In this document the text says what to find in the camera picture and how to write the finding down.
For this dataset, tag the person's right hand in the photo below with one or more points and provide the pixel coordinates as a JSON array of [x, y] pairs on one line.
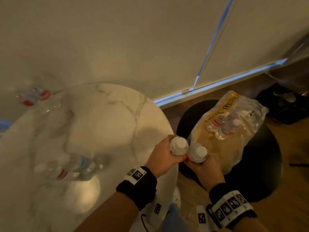
[[207, 172]]

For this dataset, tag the person's left hand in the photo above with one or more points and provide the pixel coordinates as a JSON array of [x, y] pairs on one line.
[[160, 157]]

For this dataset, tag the person's left thumb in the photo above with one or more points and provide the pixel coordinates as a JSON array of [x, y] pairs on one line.
[[179, 158]]

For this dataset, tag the person's right fingers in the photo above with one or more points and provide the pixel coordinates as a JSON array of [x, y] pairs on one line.
[[193, 164]]

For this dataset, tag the clear water bottle white cap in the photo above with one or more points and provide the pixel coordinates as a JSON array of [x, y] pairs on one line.
[[179, 145], [199, 153]]

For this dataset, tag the person's left forearm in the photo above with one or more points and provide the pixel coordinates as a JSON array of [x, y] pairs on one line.
[[108, 216]]

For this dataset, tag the person's right forearm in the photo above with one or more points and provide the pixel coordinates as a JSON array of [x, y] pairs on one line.
[[251, 224]]

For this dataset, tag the torn plastic bottle pack wrap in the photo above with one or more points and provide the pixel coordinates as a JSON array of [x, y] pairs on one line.
[[217, 147]]

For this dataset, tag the black left wristband with markers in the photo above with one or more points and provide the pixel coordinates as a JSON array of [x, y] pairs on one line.
[[138, 187]]

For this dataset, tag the black wristband with markers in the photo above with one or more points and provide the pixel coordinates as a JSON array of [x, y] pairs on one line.
[[230, 202], [138, 187]]

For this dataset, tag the water bottle red blue label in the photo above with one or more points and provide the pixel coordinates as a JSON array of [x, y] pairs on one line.
[[225, 125]]

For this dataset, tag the black right wristband with markers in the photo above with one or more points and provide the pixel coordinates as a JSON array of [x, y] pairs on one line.
[[230, 202]]

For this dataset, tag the person's blue jeans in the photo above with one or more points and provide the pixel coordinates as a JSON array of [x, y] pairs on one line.
[[173, 219]]

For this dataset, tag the round black stool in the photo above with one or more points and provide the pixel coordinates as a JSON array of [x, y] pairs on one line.
[[260, 166]]

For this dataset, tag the black bag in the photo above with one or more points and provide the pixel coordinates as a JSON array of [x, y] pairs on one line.
[[284, 103]]

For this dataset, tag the clear plastic sheet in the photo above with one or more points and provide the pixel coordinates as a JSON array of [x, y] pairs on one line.
[[295, 60]]

